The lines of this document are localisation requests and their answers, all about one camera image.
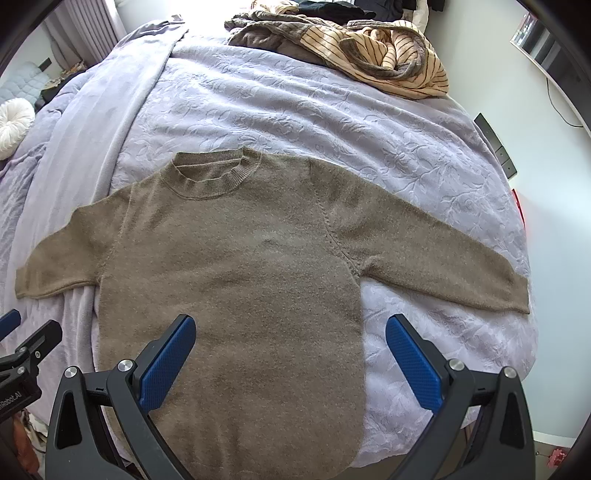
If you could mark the black wall socket panel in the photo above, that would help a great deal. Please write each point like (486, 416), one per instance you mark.
(498, 148)

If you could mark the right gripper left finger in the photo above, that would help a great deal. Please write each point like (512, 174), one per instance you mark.
(100, 426)

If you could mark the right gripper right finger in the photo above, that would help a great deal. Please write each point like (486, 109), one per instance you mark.
(501, 445)

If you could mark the lavender embossed bedspread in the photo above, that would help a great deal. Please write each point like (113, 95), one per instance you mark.
(211, 96)

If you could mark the striped tan clothes pile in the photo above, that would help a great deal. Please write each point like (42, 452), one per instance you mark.
(394, 57)

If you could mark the olive brown knit sweater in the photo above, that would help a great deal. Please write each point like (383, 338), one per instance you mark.
(266, 253)

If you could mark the lavender window curtain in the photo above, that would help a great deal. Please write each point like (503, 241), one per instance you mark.
(83, 31)

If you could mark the lavender plush blanket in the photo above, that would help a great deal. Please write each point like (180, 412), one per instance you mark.
(71, 164)

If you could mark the white round cushion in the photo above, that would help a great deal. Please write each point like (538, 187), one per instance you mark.
(17, 116)

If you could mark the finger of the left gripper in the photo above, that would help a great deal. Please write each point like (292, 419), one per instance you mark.
(38, 346)
(9, 322)

